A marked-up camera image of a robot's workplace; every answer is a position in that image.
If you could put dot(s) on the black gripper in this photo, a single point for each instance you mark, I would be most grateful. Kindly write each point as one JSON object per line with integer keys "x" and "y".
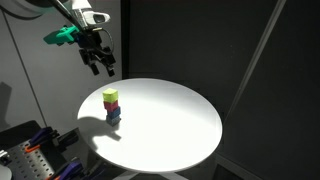
{"x": 91, "y": 46}

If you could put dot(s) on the light green block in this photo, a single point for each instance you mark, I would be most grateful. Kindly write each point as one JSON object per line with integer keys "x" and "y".
{"x": 110, "y": 95}

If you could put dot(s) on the magenta block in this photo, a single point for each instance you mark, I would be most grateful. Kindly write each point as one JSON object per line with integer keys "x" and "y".
{"x": 111, "y": 106}

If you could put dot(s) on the blue block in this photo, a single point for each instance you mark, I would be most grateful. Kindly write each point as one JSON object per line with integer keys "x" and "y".
{"x": 114, "y": 112}

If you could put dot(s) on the grey block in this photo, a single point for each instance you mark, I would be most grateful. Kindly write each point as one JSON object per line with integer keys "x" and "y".
{"x": 113, "y": 120}

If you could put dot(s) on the round white table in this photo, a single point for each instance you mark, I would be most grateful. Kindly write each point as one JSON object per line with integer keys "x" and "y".
{"x": 160, "y": 133}

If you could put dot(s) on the purple clamp with orange tip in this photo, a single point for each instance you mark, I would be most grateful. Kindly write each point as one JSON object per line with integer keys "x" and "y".
{"x": 41, "y": 136}
{"x": 68, "y": 168}

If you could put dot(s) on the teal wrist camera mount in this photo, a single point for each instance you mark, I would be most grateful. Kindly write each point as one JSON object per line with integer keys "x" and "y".
{"x": 61, "y": 35}

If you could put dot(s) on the grey diagonal frame bar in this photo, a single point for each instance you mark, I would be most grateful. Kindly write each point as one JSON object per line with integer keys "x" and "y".
{"x": 255, "y": 60}

